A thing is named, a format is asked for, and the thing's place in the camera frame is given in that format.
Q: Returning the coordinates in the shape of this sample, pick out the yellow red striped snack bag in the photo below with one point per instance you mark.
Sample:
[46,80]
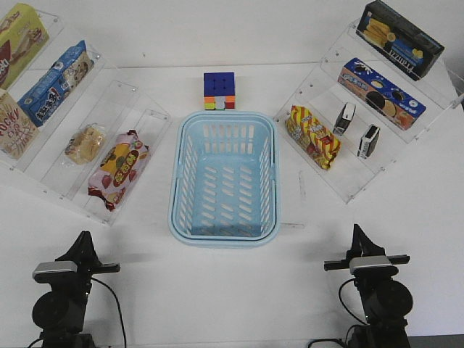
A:
[318,142]

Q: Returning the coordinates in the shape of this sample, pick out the left clear acrylic shelf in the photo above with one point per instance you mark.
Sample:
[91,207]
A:
[107,97]

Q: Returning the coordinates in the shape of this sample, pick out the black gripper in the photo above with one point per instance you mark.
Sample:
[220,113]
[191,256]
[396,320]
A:
[362,246]
[83,254]

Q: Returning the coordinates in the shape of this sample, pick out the black white tissue pack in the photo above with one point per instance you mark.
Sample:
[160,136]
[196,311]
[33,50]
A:
[368,141]

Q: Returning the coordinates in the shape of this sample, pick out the right clear acrylic shelf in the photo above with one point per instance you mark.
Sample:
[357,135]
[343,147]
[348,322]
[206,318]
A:
[441,89]

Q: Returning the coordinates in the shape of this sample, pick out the beige Pocky box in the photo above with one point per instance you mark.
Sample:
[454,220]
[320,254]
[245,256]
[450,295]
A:
[17,129]

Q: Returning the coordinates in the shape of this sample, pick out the bread bun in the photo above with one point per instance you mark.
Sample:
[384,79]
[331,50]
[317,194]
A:
[84,145]

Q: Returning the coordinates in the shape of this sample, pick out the black Franzzi biscuit box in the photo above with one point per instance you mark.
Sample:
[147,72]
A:
[408,47]

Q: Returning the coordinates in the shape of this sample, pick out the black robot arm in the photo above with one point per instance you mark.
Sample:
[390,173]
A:
[60,312]
[385,302]

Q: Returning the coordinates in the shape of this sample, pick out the light blue plastic basket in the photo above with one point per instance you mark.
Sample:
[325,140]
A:
[225,189]

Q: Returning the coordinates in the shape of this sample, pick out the blue cookie package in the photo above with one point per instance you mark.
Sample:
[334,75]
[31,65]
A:
[43,98]

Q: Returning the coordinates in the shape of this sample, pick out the multicolour puzzle cube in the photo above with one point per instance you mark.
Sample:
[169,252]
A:
[219,90]

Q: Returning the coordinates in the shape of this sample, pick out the pink strawberry snack bag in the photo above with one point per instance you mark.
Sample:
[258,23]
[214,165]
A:
[119,169]

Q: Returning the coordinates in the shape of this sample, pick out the silver black tissue pack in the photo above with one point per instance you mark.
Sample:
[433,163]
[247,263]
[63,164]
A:
[344,118]

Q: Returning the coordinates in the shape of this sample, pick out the yellow green cracker box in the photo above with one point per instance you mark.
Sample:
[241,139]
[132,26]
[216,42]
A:
[22,37]

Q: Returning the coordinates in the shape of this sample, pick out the blue orange Oreo box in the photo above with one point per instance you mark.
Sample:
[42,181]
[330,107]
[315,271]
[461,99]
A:
[380,93]

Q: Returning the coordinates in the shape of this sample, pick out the clear acrylic shelf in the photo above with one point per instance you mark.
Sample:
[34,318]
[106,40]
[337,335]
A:
[441,89]
[107,97]

